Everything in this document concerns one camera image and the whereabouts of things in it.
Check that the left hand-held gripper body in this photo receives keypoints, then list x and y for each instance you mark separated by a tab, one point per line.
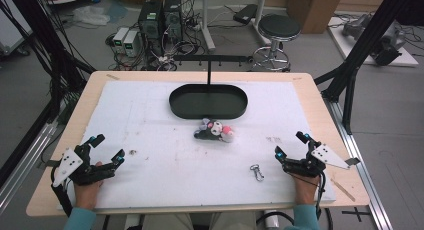
71	161

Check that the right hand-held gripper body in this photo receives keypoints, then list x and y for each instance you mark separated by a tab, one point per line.
313	165

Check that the metal carabiner clip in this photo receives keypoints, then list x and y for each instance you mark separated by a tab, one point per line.
259	176

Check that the black hook stand with tray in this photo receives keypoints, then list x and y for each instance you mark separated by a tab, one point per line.
208	106

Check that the person's right hand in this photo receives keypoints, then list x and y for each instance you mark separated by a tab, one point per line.
306	191

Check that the person's left hand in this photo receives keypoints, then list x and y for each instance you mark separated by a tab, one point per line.
86	196

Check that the grey metal tab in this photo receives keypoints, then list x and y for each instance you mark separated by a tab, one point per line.
352	161
51	163

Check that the thin wooden stick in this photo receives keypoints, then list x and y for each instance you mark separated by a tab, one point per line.
343	190

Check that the black tape cross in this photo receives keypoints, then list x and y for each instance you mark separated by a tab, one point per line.
357	214

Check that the white cylinder under table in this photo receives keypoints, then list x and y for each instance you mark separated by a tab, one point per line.
270	220

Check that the white foam board mat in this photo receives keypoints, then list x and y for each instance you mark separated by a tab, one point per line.
186	170

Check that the person's beige trousers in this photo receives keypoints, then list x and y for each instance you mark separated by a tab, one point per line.
173	221

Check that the white floor board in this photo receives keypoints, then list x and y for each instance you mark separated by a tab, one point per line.
343	43

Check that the white power supply unit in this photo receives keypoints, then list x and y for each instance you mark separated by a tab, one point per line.
120	38
131	43

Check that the black round stool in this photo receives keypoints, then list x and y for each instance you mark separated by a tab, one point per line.
279	26

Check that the grey machine on board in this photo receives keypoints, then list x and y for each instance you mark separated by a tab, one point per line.
386	43

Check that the clear plastic bag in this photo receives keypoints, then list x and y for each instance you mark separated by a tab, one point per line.
90	16

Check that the brown cardboard box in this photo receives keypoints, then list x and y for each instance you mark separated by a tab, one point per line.
315	10

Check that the black computer tower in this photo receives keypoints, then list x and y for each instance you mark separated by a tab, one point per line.
150	21
173	18

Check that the white desk leg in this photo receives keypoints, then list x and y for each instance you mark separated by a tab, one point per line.
207	23
261	13

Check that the flat black box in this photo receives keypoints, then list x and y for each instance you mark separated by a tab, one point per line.
245	14

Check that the aluminium rail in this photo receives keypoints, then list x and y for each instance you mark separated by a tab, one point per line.
373	193
23	160

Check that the black metal frame post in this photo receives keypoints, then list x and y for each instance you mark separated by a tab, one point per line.
376	30
33	20

